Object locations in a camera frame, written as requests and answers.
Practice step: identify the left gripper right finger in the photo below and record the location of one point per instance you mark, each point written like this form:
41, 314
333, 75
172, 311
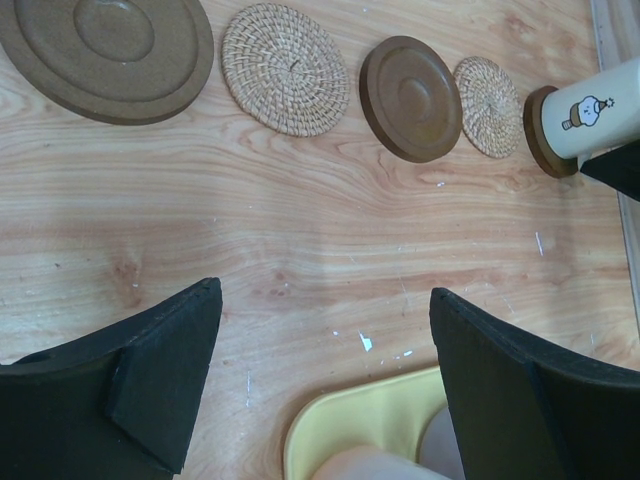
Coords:
523, 407

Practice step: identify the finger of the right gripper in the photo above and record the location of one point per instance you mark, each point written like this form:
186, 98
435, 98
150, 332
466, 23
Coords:
618, 169

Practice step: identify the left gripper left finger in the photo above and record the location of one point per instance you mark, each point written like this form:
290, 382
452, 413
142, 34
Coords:
119, 403

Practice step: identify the cream plastic cup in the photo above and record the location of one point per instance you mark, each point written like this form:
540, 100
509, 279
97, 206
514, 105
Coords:
594, 114

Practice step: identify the dark wooden coaster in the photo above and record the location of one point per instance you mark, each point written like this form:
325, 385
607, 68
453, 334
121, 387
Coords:
118, 62
410, 99
552, 164

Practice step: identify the woven rattan coaster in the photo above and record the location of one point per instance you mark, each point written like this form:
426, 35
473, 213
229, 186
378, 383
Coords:
284, 70
491, 107

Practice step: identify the purple plastic cup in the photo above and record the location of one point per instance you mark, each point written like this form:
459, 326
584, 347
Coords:
439, 449

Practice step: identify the pink plastic cup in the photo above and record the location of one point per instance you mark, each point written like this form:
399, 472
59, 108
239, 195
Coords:
370, 463

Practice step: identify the yellow plastic tray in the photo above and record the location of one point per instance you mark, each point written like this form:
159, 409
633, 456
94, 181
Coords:
390, 414

